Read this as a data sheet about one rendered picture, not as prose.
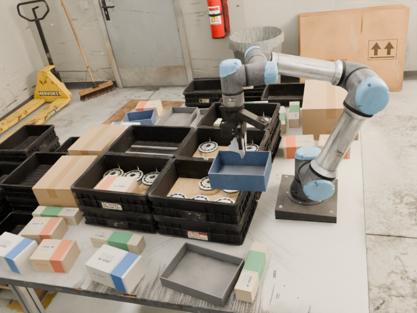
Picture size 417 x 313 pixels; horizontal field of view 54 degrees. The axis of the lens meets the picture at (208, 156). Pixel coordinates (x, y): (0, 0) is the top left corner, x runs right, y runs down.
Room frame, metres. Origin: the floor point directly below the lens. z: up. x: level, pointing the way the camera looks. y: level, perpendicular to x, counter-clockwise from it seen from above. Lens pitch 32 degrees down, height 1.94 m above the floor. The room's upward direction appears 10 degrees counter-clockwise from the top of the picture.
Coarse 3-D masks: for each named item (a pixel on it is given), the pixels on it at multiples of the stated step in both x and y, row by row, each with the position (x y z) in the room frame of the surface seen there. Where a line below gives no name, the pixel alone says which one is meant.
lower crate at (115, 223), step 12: (84, 216) 1.56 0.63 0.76; (96, 216) 1.54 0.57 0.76; (108, 216) 1.51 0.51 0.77; (120, 216) 1.48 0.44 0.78; (132, 216) 1.44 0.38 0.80; (144, 216) 1.41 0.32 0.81; (120, 228) 1.48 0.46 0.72; (132, 228) 1.46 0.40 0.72; (144, 228) 1.44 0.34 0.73; (156, 228) 1.43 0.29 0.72
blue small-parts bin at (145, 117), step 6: (126, 114) 2.61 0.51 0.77; (132, 114) 2.63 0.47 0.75; (138, 114) 2.63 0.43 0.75; (144, 114) 2.62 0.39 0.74; (150, 114) 2.61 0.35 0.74; (126, 120) 2.57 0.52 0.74; (132, 120) 2.63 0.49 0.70; (138, 120) 2.48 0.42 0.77; (144, 120) 2.47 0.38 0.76; (150, 120) 2.47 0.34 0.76
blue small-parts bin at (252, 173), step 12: (216, 156) 1.29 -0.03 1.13; (228, 156) 1.31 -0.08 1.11; (240, 156) 1.30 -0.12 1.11; (252, 156) 1.28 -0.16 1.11; (264, 156) 1.26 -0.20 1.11; (216, 168) 1.27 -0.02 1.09; (228, 168) 1.29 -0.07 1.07; (240, 168) 1.28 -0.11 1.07; (252, 168) 1.26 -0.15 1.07; (264, 168) 1.25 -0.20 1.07; (216, 180) 1.18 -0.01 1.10; (228, 180) 1.16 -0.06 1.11; (240, 180) 1.15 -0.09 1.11; (252, 180) 1.13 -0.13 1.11; (264, 180) 1.12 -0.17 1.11
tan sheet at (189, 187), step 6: (180, 180) 1.62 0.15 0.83; (186, 180) 1.61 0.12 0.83; (192, 180) 1.60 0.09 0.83; (198, 180) 1.59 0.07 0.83; (174, 186) 1.57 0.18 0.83; (180, 186) 1.57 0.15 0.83; (186, 186) 1.56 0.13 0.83; (192, 186) 1.55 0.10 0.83; (198, 186) 1.54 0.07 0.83; (174, 192) 1.53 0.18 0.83; (180, 192) 1.52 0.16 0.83; (186, 192) 1.51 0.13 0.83; (192, 192) 1.51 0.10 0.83; (198, 192) 1.50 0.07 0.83; (210, 198) 1.44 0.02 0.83; (216, 198) 1.43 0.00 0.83; (234, 198) 1.41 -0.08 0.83
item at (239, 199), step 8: (184, 160) 1.63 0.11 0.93; (192, 160) 1.61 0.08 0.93; (200, 160) 1.60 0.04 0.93; (208, 160) 1.59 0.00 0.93; (168, 168) 1.58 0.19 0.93; (160, 176) 1.53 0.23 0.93; (152, 192) 1.42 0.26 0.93; (240, 192) 1.32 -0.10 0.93; (152, 200) 1.39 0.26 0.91; (160, 200) 1.37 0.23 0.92; (168, 200) 1.36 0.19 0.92; (176, 200) 1.34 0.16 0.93; (184, 200) 1.33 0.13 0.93; (192, 200) 1.32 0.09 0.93; (200, 200) 1.31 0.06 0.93; (240, 200) 1.28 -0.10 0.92; (216, 208) 1.27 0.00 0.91; (224, 208) 1.26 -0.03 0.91; (232, 208) 1.24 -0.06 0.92
